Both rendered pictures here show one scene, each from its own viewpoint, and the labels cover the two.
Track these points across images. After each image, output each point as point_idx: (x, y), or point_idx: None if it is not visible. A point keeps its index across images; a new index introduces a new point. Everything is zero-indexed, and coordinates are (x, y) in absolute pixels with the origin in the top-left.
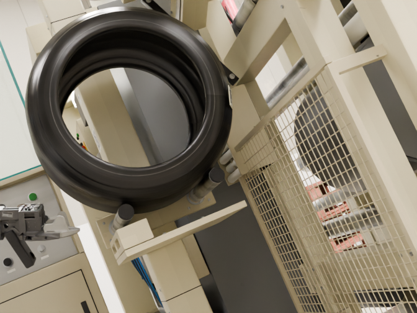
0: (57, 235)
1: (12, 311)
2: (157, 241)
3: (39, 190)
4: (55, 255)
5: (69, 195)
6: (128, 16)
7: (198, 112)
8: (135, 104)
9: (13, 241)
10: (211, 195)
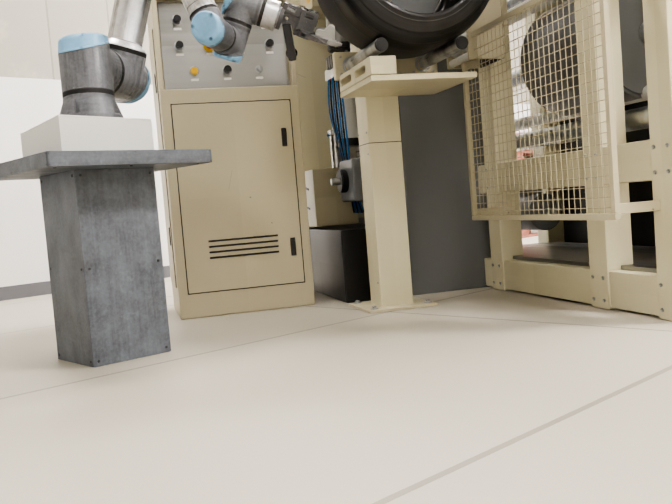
0: (325, 41)
1: (221, 113)
2: (398, 78)
3: None
4: (269, 79)
5: (328, 17)
6: None
7: None
8: None
9: (287, 34)
10: (436, 68)
